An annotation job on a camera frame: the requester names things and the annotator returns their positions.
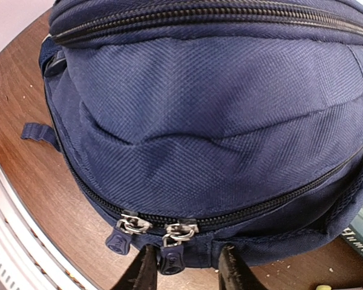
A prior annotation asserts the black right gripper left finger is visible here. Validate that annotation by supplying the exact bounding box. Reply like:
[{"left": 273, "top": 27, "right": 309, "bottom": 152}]
[{"left": 111, "top": 245, "right": 158, "bottom": 290}]

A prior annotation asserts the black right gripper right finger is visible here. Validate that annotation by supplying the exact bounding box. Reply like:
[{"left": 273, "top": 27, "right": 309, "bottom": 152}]
[{"left": 218, "top": 244, "right": 266, "bottom": 290}]

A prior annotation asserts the navy blue student backpack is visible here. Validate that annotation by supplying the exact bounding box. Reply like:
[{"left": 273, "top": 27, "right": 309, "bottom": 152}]
[{"left": 22, "top": 1, "right": 363, "bottom": 275}]

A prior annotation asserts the aluminium front rail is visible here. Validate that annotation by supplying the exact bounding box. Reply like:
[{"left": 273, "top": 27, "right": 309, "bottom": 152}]
[{"left": 0, "top": 166, "right": 97, "bottom": 289}]

